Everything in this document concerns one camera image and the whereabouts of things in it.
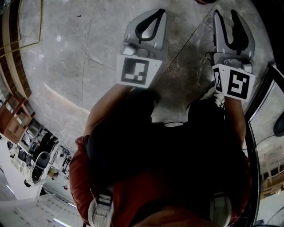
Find person's right forearm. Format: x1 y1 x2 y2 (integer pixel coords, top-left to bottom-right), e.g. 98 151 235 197
224 96 247 154

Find white office desk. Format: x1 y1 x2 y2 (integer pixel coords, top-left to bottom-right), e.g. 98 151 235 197
0 137 59 200

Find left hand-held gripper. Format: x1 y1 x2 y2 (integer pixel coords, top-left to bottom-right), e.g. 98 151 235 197
116 9 168 90

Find person's right shoulder strap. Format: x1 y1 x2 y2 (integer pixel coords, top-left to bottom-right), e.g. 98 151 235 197
209 192 233 227

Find white and black robot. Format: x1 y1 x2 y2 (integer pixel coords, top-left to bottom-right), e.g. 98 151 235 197
24 151 51 188

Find black round stand base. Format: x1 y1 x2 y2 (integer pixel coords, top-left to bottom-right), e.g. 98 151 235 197
273 115 284 138

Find person's red shirt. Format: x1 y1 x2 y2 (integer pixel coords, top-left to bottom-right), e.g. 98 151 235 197
68 134 252 227

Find light wooden crate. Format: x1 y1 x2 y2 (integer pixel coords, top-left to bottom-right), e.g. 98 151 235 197
259 163 284 200

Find person's black trousers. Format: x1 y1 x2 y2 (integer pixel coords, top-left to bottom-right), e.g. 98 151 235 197
85 89 247 189

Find person's left shoulder strap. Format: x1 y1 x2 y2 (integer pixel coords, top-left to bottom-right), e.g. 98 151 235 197
87 188 114 227

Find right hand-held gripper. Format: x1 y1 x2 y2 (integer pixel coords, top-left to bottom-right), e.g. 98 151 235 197
206 9 256 102

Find person's shoulder strap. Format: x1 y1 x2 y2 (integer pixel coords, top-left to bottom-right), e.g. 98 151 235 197
209 192 233 227
87 188 114 227

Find reddish wooden chair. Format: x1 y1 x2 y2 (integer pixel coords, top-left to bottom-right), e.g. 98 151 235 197
0 94 36 145

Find person's left forearm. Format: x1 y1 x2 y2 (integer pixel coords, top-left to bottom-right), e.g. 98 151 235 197
83 85 134 138

